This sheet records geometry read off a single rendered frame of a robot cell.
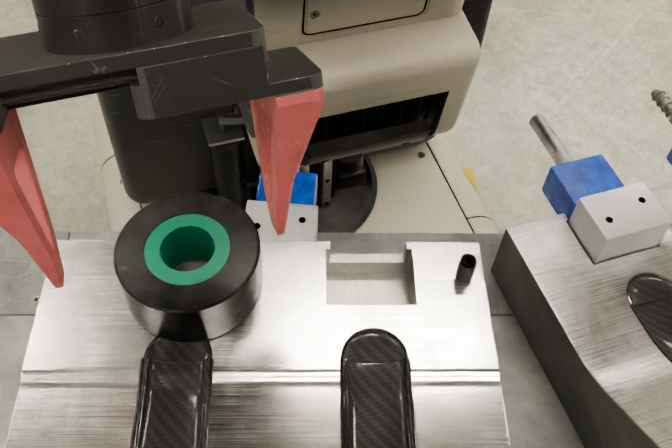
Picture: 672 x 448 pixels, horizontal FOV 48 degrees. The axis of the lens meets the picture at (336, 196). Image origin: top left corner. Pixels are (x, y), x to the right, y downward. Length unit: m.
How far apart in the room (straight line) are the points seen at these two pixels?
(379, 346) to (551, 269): 0.14
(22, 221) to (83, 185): 1.39
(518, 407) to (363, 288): 0.13
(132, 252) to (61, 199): 1.26
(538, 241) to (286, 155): 0.26
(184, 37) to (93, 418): 0.22
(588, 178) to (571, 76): 1.43
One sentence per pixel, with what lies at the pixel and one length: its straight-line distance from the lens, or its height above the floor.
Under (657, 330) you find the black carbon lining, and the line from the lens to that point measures 0.53.
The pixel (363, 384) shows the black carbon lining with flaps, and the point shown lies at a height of 0.88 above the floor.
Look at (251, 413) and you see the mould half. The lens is 0.42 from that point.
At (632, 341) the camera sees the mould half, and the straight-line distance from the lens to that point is 0.51.
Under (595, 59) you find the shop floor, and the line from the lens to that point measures 2.06.
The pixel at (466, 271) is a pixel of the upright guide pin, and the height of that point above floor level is 0.90.
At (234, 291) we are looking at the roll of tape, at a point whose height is 0.92.
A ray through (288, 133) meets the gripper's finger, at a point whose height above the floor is 1.05.
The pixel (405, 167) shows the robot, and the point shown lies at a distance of 1.31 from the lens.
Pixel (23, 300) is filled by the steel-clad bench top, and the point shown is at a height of 0.80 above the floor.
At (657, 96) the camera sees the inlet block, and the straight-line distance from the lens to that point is 0.66.
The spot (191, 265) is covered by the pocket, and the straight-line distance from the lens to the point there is 0.48.
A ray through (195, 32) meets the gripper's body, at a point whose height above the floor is 1.09.
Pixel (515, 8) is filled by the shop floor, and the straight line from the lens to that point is 2.15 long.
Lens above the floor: 1.27
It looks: 52 degrees down
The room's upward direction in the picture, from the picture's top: 3 degrees clockwise
